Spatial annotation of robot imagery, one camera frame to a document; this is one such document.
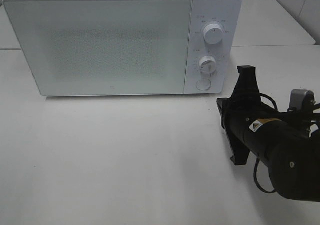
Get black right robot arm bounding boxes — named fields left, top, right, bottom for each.
left=216, top=65, right=320, bottom=202

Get round white door button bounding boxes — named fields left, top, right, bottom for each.
left=196, top=79, right=212, bottom=91

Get white microwave door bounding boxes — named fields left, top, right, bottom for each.
left=4, top=0, right=192, bottom=97

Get white upper power knob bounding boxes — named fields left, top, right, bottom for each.
left=202, top=21, right=225, bottom=45

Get white microwave oven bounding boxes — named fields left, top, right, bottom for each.
left=2, top=0, right=242, bottom=97

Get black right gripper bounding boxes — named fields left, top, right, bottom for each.
left=216, top=65, right=264, bottom=166

